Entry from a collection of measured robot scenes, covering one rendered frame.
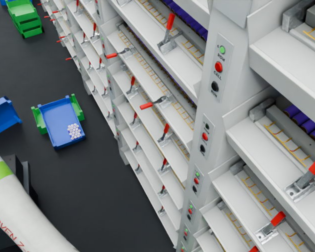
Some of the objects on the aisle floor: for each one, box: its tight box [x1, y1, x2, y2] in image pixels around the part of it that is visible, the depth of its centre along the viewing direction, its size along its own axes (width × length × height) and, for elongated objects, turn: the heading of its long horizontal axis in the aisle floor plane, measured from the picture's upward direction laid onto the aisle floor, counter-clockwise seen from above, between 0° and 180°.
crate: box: [31, 94, 85, 135], centre depth 200 cm, size 30×20×8 cm
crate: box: [0, 96, 23, 139], centre depth 187 cm, size 8×30×20 cm, turn 136°
